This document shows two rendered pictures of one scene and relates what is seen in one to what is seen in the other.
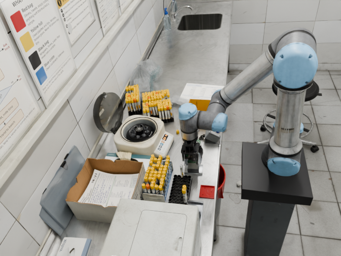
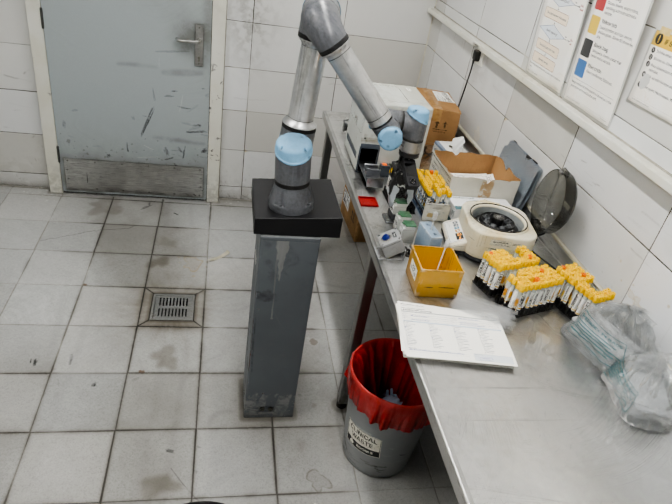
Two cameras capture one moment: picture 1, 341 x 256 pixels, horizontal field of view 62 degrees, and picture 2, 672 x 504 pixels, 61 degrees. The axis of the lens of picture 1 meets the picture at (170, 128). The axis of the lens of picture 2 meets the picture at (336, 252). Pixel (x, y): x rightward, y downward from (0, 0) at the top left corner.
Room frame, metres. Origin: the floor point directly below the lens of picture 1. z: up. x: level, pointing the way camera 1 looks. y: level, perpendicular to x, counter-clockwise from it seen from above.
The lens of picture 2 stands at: (2.39, -1.19, 1.86)
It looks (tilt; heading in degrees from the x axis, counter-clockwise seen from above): 32 degrees down; 149
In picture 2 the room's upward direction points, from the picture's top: 10 degrees clockwise
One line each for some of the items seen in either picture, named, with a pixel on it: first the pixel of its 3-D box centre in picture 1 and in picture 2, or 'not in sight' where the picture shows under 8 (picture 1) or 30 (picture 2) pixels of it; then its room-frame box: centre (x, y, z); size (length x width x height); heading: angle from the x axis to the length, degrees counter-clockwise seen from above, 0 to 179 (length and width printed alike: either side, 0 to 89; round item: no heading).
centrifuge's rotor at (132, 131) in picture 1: (140, 133); (496, 225); (1.14, 0.17, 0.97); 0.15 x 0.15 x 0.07
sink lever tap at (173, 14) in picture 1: (182, 10); not in sight; (2.90, -0.30, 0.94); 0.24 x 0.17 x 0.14; 73
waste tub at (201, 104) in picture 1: (199, 113); (433, 271); (1.29, -0.18, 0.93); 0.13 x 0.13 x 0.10; 71
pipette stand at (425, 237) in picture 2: not in sight; (427, 242); (1.14, -0.10, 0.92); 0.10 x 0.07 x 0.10; 170
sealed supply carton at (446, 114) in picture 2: not in sight; (428, 115); (0.15, 0.53, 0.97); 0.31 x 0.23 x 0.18; 157
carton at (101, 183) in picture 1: (109, 190); (470, 181); (0.81, 0.31, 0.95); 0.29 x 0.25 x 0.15; 73
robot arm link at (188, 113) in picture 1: (189, 118); (414, 123); (0.89, -0.08, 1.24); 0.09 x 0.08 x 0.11; 65
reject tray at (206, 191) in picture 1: (207, 191); (368, 201); (0.77, -0.12, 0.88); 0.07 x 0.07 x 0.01; 73
